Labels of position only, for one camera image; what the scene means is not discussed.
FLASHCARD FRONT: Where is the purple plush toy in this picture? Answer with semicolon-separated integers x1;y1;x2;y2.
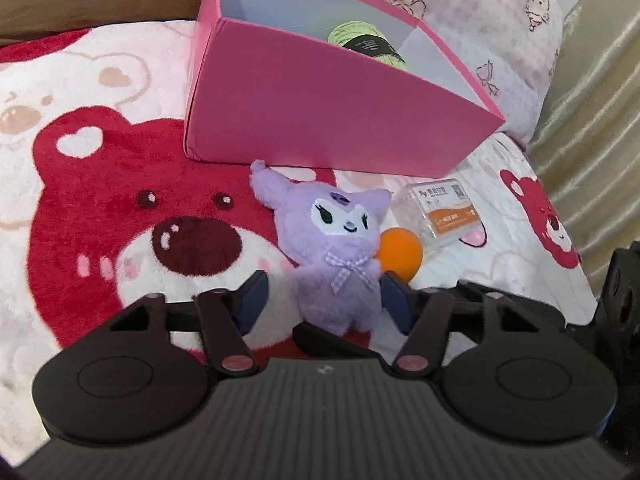
249;159;393;336

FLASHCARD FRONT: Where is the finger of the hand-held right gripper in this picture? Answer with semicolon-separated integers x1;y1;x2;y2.
457;279;568;331
292;322;408;361

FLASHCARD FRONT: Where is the pink floral checked pillow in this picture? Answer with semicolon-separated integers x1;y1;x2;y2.
320;0;566;148

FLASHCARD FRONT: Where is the green yarn ball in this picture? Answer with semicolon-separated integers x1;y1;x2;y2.
327;19;411;71

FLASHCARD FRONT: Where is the clear box with orange label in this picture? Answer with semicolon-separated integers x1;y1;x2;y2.
390;177;478;261

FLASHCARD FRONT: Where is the red bear printed blanket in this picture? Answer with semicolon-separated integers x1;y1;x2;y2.
0;19;601;480

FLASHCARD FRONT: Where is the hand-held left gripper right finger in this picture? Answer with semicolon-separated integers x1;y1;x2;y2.
379;270;541;378

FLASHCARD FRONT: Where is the pink cardboard box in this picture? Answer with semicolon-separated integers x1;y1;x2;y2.
184;0;507;178

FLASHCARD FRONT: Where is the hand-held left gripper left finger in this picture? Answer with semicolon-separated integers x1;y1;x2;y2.
107;269;271;378

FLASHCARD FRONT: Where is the beige satin sheet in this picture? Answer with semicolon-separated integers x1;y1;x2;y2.
527;0;640;291

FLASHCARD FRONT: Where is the orange ball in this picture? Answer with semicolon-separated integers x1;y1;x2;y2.
376;227;425;283

